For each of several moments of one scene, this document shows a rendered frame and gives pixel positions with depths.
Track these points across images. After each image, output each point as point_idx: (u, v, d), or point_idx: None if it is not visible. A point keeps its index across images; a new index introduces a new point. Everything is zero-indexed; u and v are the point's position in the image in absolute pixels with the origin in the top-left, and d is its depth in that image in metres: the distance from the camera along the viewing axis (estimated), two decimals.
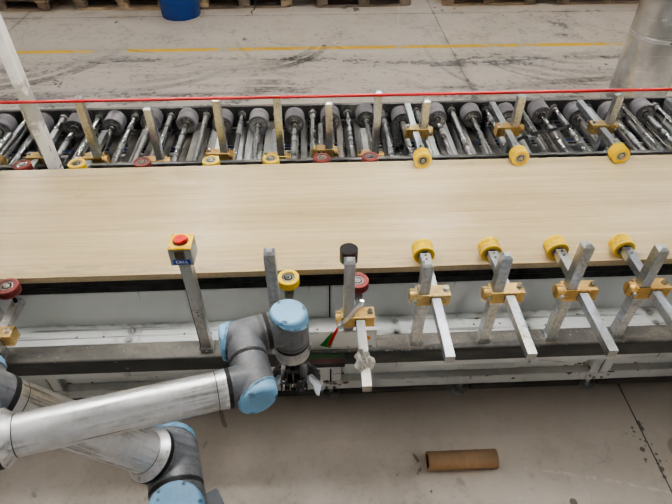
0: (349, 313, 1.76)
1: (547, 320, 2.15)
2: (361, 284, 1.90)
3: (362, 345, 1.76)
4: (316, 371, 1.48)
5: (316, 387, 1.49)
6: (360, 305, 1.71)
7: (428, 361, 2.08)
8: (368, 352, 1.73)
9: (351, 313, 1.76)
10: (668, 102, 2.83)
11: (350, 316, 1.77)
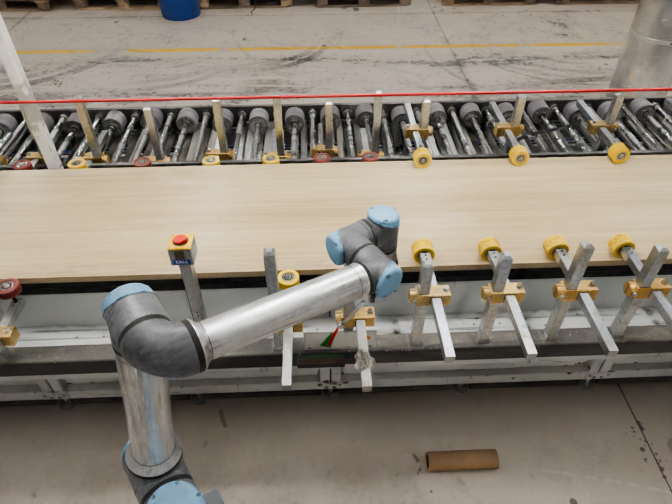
0: (350, 313, 1.75)
1: (547, 320, 2.15)
2: None
3: (362, 345, 1.76)
4: None
5: None
6: (361, 306, 1.71)
7: (428, 361, 2.08)
8: (368, 352, 1.73)
9: (352, 314, 1.76)
10: (668, 102, 2.83)
11: (351, 316, 1.77)
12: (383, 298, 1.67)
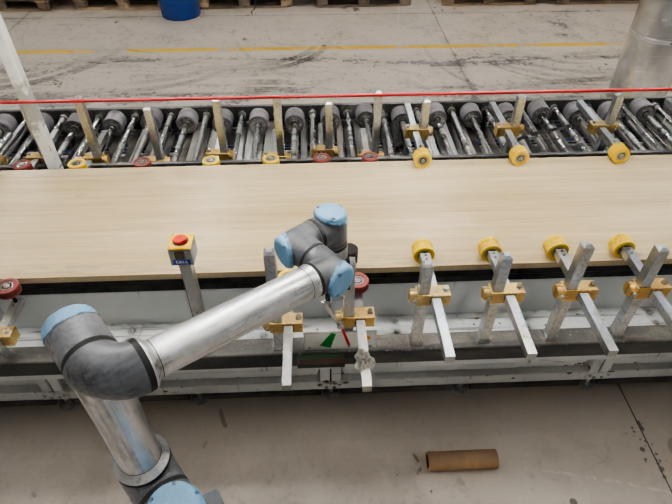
0: (329, 314, 1.75)
1: (547, 320, 2.15)
2: (361, 284, 1.90)
3: (362, 345, 1.76)
4: None
5: None
6: (328, 305, 1.70)
7: (428, 361, 2.08)
8: (368, 352, 1.73)
9: (331, 314, 1.75)
10: (668, 102, 2.83)
11: (334, 316, 1.77)
12: (339, 296, 1.65)
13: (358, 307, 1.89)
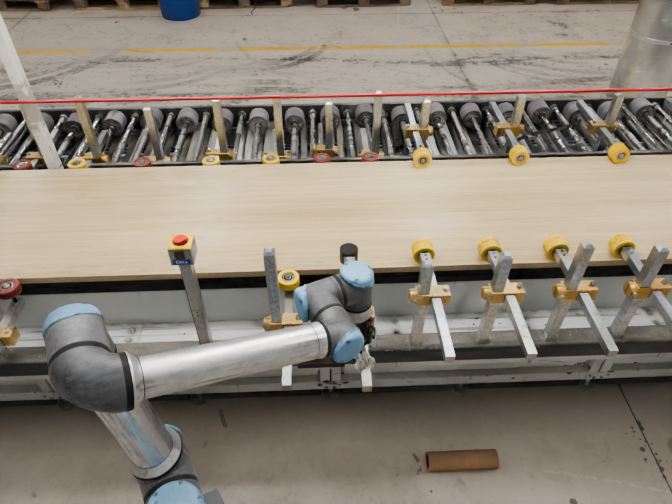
0: None
1: (547, 320, 2.15)
2: None
3: None
4: None
5: None
6: None
7: (428, 361, 2.08)
8: (368, 352, 1.73)
9: None
10: (668, 102, 2.83)
11: None
12: None
13: None
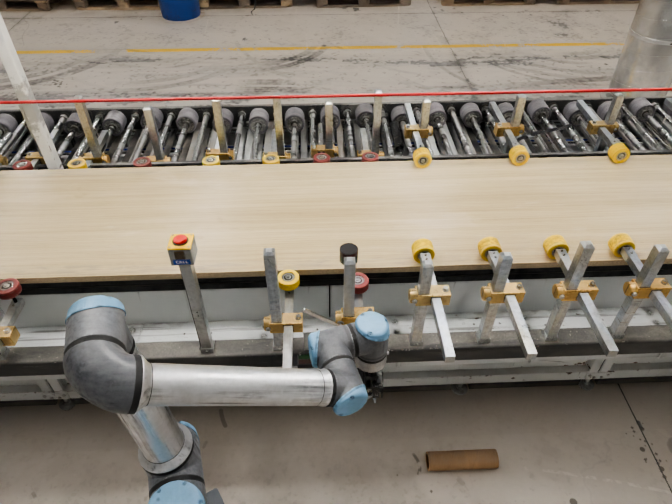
0: (319, 319, 1.77)
1: (547, 320, 2.15)
2: (361, 284, 1.90)
3: None
4: (383, 381, 1.61)
5: None
6: (311, 311, 1.72)
7: (428, 361, 2.08)
8: None
9: (321, 318, 1.76)
10: (668, 102, 2.83)
11: (325, 319, 1.78)
12: None
13: (358, 307, 1.89)
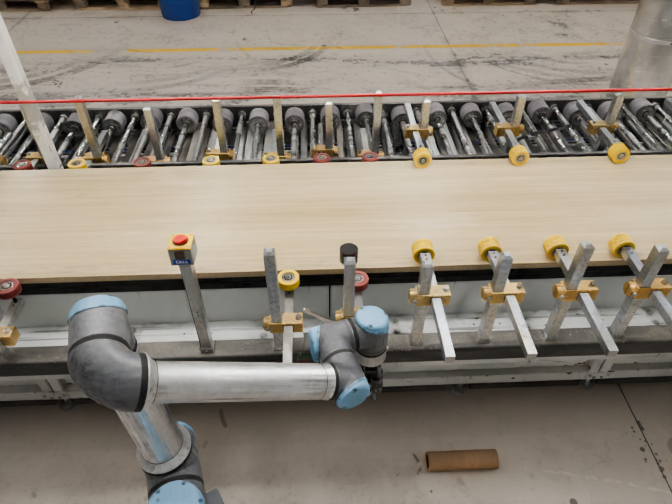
0: (319, 319, 1.77)
1: (547, 320, 2.15)
2: (361, 282, 1.91)
3: None
4: (382, 378, 1.62)
5: None
6: (311, 311, 1.72)
7: (428, 361, 2.08)
8: None
9: (321, 318, 1.76)
10: (668, 102, 2.83)
11: (325, 319, 1.78)
12: None
13: (357, 305, 1.89)
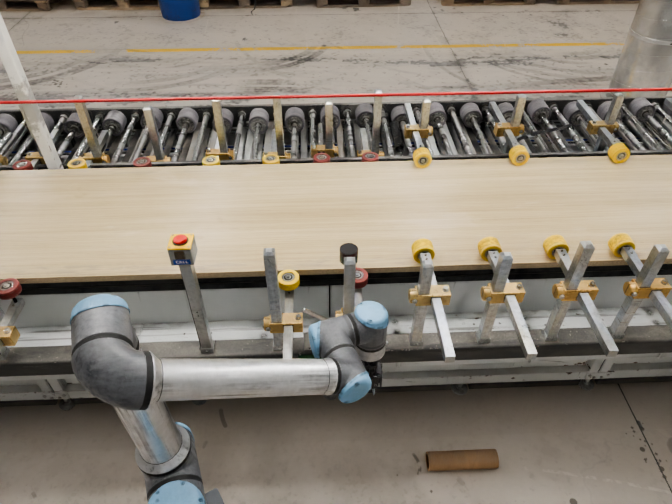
0: (319, 319, 1.77)
1: (547, 320, 2.15)
2: (360, 279, 1.92)
3: None
4: None
5: None
6: (311, 311, 1.72)
7: (428, 361, 2.08)
8: None
9: (321, 318, 1.76)
10: (668, 102, 2.83)
11: (325, 319, 1.78)
12: None
13: (357, 301, 1.91)
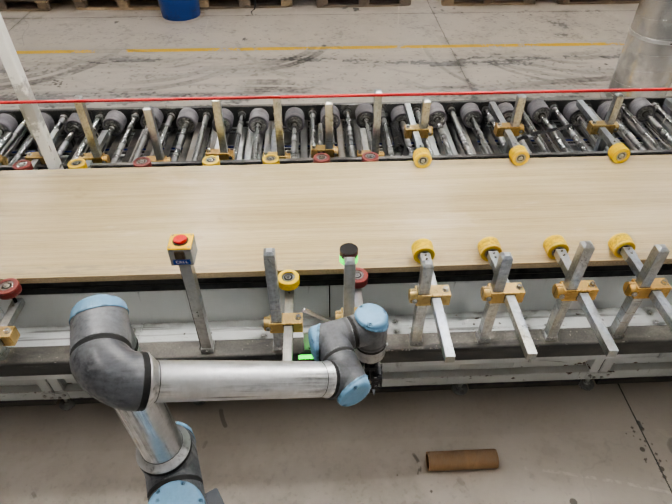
0: (319, 319, 1.77)
1: (547, 320, 2.15)
2: (360, 279, 1.92)
3: None
4: None
5: None
6: (311, 311, 1.72)
7: (428, 361, 2.08)
8: None
9: (321, 318, 1.76)
10: (668, 102, 2.83)
11: (325, 319, 1.78)
12: None
13: (357, 300, 1.91)
